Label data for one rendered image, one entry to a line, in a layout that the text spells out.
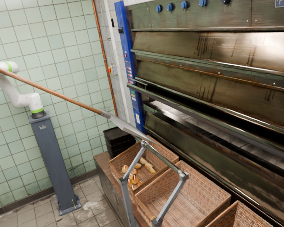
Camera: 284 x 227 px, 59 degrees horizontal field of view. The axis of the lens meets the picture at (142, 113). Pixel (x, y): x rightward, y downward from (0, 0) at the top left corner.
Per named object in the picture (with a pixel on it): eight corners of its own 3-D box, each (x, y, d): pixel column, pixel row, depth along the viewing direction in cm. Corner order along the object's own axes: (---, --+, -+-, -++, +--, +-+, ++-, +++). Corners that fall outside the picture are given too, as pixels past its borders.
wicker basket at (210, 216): (184, 184, 223) (181, 158, 212) (233, 226, 175) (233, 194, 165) (135, 210, 204) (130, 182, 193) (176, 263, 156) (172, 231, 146)
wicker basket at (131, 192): (152, 156, 273) (148, 133, 262) (183, 182, 225) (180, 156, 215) (110, 174, 254) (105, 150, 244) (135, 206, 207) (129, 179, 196)
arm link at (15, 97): (18, 101, 267) (-14, 61, 227) (32, 99, 265) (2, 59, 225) (14, 111, 259) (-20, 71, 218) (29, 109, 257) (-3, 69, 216)
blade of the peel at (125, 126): (122, 130, 181) (124, 126, 181) (98, 109, 227) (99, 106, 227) (158, 145, 201) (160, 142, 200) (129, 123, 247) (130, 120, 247)
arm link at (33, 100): (32, 109, 267) (26, 92, 260) (46, 107, 265) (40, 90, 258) (26, 114, 255) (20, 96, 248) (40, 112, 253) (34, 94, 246)
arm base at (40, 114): (31, 112, 276) (29, 107, 273) (45, 108, 281) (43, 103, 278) (32, 120, 253) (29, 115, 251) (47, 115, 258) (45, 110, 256)
